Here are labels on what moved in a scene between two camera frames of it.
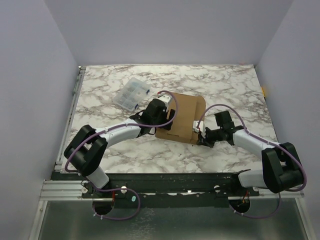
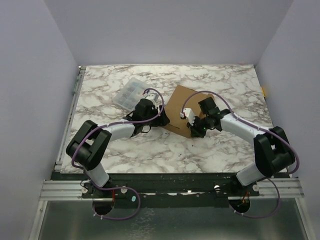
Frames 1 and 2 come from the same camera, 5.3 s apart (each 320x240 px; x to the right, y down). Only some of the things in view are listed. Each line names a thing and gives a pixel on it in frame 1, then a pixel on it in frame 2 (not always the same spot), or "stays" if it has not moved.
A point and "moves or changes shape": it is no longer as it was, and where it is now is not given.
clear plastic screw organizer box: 133,94 stays
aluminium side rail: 68,124 stays
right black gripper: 207,137 → 196,127
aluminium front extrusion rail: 72,190 stays
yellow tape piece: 263,91 stays
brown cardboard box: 191,108 moves or changes shape
